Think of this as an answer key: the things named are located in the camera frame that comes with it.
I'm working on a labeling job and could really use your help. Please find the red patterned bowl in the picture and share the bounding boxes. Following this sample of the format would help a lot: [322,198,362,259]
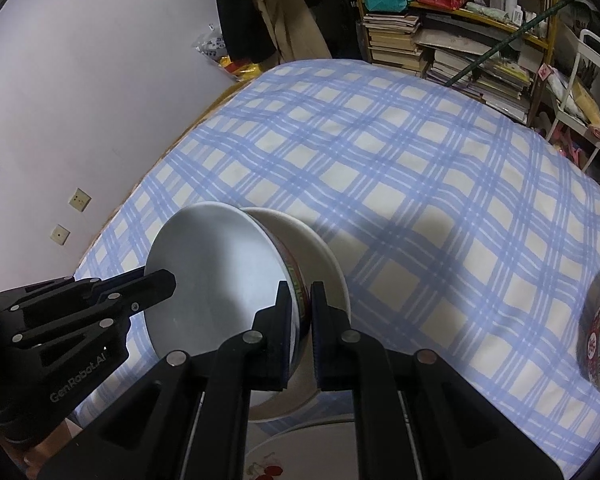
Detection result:
[144,202,311,361]
[576,270,600,398]

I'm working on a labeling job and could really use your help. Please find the large white cherry plate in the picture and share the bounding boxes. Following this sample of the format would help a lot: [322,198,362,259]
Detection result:
[242,417,361,480]

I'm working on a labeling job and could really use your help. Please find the printed snack bag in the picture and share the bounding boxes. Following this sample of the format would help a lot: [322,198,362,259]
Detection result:
[195,22,261,81]

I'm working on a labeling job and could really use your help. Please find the large white cherry bowl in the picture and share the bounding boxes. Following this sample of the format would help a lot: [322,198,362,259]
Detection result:
[240,206,352,422]

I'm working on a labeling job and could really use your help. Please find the dark hanging clothes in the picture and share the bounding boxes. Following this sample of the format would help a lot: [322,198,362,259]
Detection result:
[212,0,278,61]

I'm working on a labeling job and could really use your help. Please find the yellow packet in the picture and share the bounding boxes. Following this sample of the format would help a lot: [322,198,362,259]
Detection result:
[570,77,600,128]

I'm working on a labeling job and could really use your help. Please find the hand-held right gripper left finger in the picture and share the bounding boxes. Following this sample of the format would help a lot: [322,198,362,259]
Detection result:
[37,280,297,480]

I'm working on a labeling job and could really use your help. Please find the green pole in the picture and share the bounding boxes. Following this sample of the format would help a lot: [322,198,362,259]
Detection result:
[447,0,586,88]

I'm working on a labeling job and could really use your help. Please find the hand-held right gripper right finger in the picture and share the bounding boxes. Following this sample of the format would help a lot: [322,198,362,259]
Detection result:
[310,280,563,480]

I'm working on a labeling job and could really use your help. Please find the pile of books and papers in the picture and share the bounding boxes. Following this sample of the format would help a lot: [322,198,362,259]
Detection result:
[415,15,536,123]

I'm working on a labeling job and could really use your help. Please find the stack of old books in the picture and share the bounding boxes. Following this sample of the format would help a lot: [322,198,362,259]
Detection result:
[362,12,426,76]

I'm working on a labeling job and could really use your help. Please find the yellow bookshelf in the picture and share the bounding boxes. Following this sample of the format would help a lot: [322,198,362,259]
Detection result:
[347,0,561,126]

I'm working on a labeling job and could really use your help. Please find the white metal cart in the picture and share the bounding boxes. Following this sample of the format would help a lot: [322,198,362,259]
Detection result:
[545,29,600,161]

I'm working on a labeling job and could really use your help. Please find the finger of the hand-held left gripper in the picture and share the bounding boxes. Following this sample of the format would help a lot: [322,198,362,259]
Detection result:
[12,269,177,351]
[0,266,147,313]

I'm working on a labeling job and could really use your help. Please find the beige hanging clothes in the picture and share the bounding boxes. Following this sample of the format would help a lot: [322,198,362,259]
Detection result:
[250,0,333,63]

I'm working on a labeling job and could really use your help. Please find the blue plaid tablecloth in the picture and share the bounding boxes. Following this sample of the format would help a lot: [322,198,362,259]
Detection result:
[72,59,600,480]

